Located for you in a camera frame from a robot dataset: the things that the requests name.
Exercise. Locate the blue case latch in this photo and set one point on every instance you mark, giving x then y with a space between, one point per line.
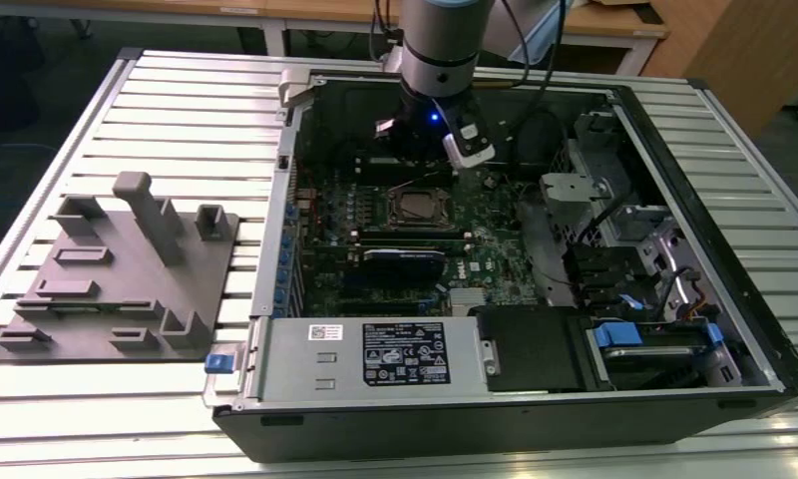
219 363

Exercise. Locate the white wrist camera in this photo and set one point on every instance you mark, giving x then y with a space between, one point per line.
470 144

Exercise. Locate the hard disk in blue carrier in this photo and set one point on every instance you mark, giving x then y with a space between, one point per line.
619 334

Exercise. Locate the wooden desk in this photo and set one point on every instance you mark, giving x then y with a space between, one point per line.
612 25

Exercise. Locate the silver perforated drive cage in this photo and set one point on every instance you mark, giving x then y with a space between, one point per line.
602 154

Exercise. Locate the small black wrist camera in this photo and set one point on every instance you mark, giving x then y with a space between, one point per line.
386 130

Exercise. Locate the black fan housing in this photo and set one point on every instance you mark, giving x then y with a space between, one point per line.
606 269

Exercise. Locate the black PC case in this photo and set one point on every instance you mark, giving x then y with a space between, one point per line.
439 434

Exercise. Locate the silver chipset heatsink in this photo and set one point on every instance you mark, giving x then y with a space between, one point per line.
470 297

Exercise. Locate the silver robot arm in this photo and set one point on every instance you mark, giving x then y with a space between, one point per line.
439 50

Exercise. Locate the grey parts rack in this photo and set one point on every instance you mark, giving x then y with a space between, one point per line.
134 279

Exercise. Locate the grey flat support bar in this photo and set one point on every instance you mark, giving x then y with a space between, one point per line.
539 249

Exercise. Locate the silver metal bracket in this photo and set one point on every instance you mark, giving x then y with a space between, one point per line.
568 192

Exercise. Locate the green motherboard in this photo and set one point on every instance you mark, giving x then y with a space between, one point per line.
506 259

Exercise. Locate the black graphics card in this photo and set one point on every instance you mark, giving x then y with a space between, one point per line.
399 269

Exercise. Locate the silver power supply unit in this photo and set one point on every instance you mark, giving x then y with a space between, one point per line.
292 369

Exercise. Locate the blue expansion slot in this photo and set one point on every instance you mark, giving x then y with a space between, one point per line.
432 302

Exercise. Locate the wooden cabinet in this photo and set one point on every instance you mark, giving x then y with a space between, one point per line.
746 50

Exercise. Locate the CPU with silver top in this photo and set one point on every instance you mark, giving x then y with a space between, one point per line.
418 204

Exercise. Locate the grey plastic case hinge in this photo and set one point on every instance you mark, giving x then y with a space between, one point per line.
296 82

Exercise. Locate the black office chair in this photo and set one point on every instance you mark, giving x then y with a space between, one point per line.
7 75

